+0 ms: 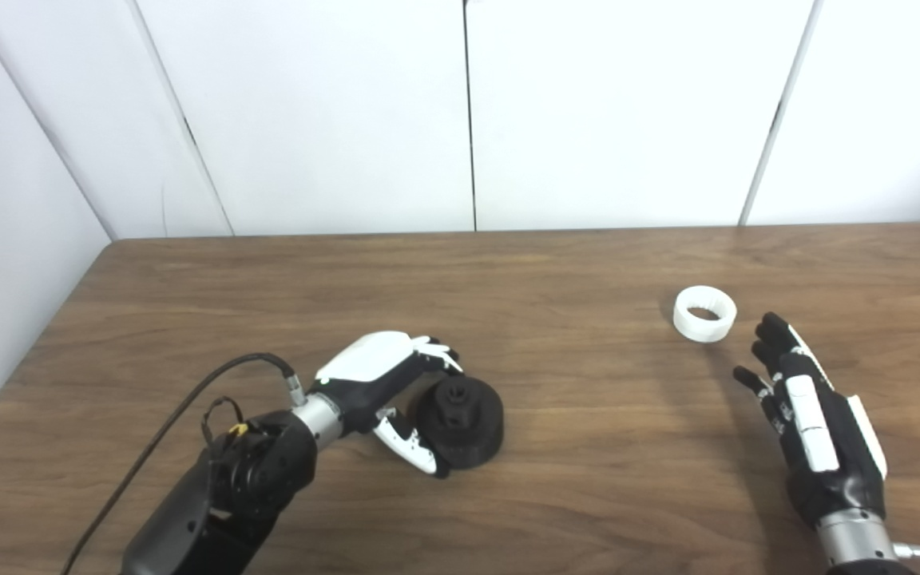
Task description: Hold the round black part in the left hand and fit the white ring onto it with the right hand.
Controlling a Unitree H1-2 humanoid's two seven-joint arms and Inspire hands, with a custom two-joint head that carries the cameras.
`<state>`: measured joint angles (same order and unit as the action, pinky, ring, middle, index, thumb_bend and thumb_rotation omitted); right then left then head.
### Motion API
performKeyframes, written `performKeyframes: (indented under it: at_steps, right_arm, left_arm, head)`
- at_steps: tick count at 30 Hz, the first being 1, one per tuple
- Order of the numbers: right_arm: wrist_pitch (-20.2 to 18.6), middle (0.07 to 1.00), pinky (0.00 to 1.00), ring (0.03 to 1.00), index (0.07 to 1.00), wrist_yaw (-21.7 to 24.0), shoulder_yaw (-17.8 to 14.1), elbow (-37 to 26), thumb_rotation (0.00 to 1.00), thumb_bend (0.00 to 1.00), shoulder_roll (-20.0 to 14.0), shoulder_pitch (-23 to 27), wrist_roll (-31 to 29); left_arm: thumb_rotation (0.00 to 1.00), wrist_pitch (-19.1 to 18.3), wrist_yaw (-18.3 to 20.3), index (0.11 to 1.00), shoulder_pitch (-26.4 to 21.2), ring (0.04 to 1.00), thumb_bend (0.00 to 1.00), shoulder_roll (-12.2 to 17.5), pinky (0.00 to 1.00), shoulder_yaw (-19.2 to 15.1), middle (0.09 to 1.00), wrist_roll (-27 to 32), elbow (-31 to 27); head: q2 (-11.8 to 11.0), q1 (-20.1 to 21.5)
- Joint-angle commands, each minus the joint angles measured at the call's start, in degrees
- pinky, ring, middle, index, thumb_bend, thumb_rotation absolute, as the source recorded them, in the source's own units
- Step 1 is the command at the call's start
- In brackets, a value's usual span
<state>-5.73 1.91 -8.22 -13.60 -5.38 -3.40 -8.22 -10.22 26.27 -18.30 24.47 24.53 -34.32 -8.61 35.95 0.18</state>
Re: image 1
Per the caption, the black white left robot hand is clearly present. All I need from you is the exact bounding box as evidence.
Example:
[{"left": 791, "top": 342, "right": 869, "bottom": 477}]
[{"left": 312, "top": 331, "right": 465, "bottom": 478}]

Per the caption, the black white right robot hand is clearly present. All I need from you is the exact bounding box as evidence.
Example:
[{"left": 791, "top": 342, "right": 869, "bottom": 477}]
[{"left": 732, "top": 311, "right": 889, "bottom": 528}]

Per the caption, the round black plastic part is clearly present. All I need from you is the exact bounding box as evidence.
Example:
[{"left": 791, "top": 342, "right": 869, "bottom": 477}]
[{"left": 414, "top": 377, "right": 505, "bottom": 470}]

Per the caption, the white toothed plastic ring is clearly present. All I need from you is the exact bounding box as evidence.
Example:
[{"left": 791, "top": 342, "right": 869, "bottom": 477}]
[{"left": 672, "top": 286, "right": 738, "bottom": 343}]

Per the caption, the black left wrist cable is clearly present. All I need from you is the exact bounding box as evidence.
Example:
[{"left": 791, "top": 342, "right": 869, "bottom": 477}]
[{"left": 61, "top": 352, "right": 307, "bottom": 575}]

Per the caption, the thin wire with yellow plug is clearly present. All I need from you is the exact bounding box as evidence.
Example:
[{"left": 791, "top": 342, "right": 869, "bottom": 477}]
[{"left": 201, "top": 395, "right": 250, "bottom": 448}]

